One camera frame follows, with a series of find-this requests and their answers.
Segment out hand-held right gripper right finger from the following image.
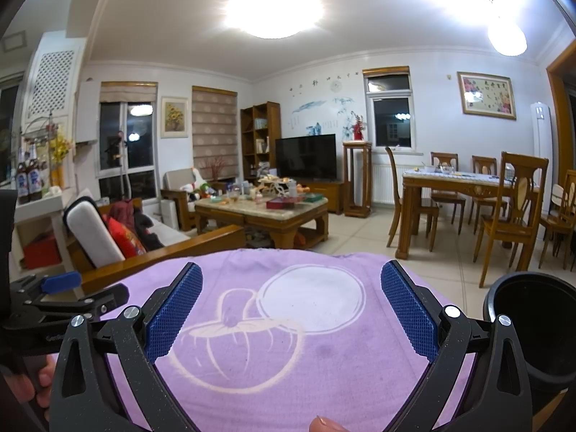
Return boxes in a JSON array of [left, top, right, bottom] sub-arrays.
[[379, 259, 534, 432]]

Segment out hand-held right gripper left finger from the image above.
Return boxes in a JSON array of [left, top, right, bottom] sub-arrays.
[[49, 261, 204, 432]]

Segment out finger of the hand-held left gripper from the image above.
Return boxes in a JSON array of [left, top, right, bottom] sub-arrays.
[[11, 283, 130, 325], [11, 271, 82, 307]]

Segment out black trash bin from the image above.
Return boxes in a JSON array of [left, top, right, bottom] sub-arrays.
[[483, 271, 576, 385]]

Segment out person's left hand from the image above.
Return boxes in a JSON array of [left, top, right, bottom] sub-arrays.
[[9, 355, 55, 409]]

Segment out person's right hand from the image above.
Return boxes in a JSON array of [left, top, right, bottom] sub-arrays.
[[308, 415, 347, 432]]

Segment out large red box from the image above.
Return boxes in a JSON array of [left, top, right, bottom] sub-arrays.
[[23, 233, 61, 270]]

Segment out red cushion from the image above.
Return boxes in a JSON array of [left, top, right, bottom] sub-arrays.
[[104, 217, 147, 259]]

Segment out white cushion black edge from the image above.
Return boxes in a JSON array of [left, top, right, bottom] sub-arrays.
[[63, 195, 127, 268]]

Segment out wooden sofa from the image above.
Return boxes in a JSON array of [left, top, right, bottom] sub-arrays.
[[63, 198, 247, 295]]

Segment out white shelf unit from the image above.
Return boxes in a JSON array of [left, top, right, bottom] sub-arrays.
[[9, 186, 84, 300]]

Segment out dark clothes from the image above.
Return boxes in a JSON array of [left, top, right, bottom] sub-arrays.
[[110, 199, 165, 250]]

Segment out brown beer bottle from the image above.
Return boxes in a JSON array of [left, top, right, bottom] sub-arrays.
[[28, 144, 44, 201], [17, 146, 31, 204]]

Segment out plush toys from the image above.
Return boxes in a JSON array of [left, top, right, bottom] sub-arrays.
[[180, 167, 217, 201]]

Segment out wooden coffee table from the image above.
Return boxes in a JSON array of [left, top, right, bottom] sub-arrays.
[[194, 193, 330, 250]]

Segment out purple printed blanket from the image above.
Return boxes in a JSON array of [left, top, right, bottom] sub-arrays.
[[96, 248, 478, 432]]

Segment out curved back wooden chair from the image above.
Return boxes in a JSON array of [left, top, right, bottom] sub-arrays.
[[384, 146, 439, 253]]

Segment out wooden armchair white cushion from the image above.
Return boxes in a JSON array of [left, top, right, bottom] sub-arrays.
[[161, 167, 208, 231]]

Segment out yellow flowers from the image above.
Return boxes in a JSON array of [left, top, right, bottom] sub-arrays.
[[49, 135, 73, 190]]

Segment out white radiator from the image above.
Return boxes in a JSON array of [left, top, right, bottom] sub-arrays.
[[373, 162, 433, 205]]

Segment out wooden dining table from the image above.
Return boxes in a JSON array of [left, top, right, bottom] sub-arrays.
[[396, 168, 538, 259]]

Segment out wooden television cabinet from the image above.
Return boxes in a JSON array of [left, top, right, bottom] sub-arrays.
[[292, 180, 345, 214]]

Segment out wooden dining chair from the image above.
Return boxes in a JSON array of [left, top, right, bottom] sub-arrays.
[[431, 152, 466, 235], [470, 155, 505, 235], [537, 168, 576, 271]]

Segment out large balcony window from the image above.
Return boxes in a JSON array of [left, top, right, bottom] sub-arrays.
[[99, 82, 159, 201]]

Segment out wooden model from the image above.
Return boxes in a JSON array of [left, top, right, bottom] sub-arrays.
[[258, 175, 289, 199]]

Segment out tall wooden plant stand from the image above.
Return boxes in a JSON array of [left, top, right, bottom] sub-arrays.
[[342, 141, 373, 217]]

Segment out striped roller blind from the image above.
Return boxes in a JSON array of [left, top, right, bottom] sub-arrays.
[[192, 85, 238, 181]]

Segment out white back chair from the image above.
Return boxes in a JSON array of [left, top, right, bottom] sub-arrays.
[[550, 184, 568, 217]]

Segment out black television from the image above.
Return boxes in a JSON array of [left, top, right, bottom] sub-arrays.
[[275, 134, 337, 183]]

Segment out sunflower painting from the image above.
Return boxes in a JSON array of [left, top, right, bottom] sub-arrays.
[[161, 96, 190, 139]]

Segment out small wood-topped window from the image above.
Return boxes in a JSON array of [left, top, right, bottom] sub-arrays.
[[361, 67, 415, 150]]

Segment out white lattice cabinet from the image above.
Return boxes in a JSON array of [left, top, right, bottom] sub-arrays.
[[22, 38, 86, 145]]

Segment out white standing air conditioner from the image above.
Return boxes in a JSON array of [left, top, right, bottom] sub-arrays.
[[531, 103, 553, 185]]

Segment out wooden bookshelf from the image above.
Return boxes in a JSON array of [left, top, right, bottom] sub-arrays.
[[240, 101, 282, 181]]

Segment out floral framed picture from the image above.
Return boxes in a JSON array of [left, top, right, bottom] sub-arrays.
[[456, 71, 517, 121]]

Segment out ceiling vent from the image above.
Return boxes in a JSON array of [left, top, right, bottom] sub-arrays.
[[0, 31, 28, 55]]

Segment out white pendant lamp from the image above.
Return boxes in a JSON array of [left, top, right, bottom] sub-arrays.
[[485, 0, 528, 57]]

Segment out round ceiling lamp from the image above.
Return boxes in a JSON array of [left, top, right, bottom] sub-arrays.
[[225, 0, 325, 39]]

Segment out wire rack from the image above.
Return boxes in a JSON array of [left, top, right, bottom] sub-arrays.
[[20, 114, 59, 149]]

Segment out wooden door frame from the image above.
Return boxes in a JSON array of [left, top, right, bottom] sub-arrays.
[[546, 40, 576, 199]]

